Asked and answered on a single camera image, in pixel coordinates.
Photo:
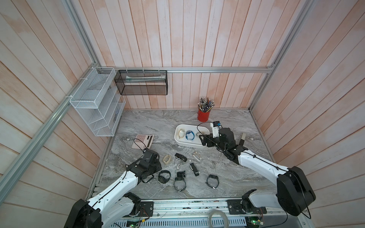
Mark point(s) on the white tape roll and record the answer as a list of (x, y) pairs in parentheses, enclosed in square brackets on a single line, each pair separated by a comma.
[(217, 218)]

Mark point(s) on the black watch with keychain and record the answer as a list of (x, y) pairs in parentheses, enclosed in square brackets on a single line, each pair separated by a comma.
[(181, 159)]

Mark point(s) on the black small watch upper middle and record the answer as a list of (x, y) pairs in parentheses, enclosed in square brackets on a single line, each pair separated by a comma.
[(181, 174)]

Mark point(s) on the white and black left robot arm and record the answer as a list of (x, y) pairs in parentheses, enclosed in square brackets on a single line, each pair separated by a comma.
[(116, 201)]

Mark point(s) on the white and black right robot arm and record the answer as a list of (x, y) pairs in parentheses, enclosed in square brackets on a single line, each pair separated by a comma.
[(294, 192)]

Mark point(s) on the red metal pencil bucket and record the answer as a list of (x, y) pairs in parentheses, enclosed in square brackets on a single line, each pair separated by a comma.
[(203, 116)]

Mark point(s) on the small beige strap watch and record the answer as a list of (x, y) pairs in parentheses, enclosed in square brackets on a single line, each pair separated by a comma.
[(181, 133)]

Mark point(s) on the black and cream utility knife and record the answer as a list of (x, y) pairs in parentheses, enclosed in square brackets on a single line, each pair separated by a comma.
[(242, 139)]

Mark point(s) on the black mesh wall basket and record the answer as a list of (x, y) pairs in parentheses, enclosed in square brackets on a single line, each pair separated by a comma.
[(142, 82)]

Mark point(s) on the cream silicone watch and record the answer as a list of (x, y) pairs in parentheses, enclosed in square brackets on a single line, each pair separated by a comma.
[(167, 159)]

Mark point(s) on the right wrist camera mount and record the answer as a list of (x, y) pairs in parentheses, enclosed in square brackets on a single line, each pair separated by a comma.
[(216, 125)]

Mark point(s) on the white plastic storage box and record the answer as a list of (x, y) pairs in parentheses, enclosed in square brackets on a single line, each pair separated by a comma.
[(196, 143)]

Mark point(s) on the white wire mesh shelf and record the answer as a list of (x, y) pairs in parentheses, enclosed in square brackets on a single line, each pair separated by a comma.
[(98, 101)]

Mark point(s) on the black digital watch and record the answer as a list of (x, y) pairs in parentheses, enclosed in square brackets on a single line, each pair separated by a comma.
[(179, 184), (164, 176), (212, 181)]

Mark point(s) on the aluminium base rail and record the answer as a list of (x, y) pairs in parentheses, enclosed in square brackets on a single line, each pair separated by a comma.
[(193, 213)]

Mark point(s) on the blue translucent plastic watch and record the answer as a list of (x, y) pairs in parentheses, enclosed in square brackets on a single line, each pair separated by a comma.
[(190, 136)]

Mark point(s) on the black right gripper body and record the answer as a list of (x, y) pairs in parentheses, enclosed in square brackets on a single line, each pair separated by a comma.
[(212, 141)]

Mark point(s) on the bundle of coloured pencils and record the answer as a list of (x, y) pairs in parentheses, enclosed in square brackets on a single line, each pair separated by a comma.
[(205, 104)]

